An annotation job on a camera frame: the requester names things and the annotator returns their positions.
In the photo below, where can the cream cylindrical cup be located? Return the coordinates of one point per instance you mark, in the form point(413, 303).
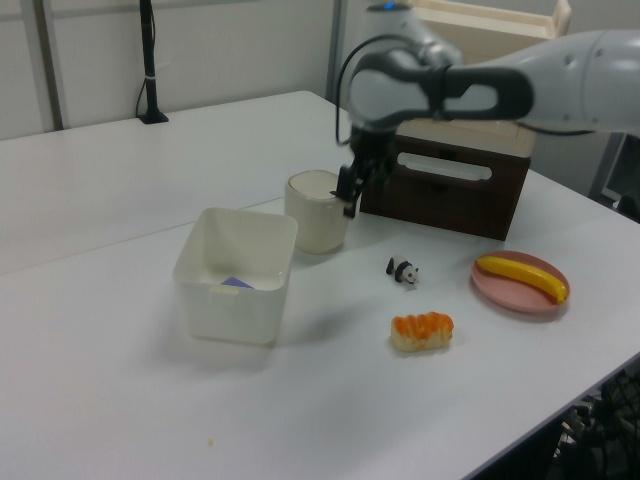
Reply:
point(315, 225)

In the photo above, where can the black mesh office chair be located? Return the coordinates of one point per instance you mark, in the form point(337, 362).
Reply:
point(615, 415)

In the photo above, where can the white plastic box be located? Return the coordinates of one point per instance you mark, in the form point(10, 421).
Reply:
point(225, 315)

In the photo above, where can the black pole stand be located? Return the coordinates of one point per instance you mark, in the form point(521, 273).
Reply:
point(149, 60)

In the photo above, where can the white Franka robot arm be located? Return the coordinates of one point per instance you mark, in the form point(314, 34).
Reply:
point(575, 85)

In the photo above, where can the purple card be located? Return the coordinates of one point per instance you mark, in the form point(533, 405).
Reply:
point(237, 283)

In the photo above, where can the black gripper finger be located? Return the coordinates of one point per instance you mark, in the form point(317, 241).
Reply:
point(382, 177)
point(349, 192)

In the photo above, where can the grey metal stand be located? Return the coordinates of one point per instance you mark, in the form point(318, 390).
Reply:
point(607, 170)

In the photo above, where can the dark wooden drawer box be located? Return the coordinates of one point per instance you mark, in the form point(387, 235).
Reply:
point(450, 210)

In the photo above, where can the toy bread with orange topping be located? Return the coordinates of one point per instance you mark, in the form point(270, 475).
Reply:
point(422, 332)

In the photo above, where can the toy panda figure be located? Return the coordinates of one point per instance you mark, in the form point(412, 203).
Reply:
point(402, 270)

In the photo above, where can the pink round plate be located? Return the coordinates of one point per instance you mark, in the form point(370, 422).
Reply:
point(505, 295)

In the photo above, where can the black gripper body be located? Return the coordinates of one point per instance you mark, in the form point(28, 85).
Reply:
point(372, 147)

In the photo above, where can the yellow toy banana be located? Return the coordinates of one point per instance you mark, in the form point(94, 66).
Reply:
point(525, 274)

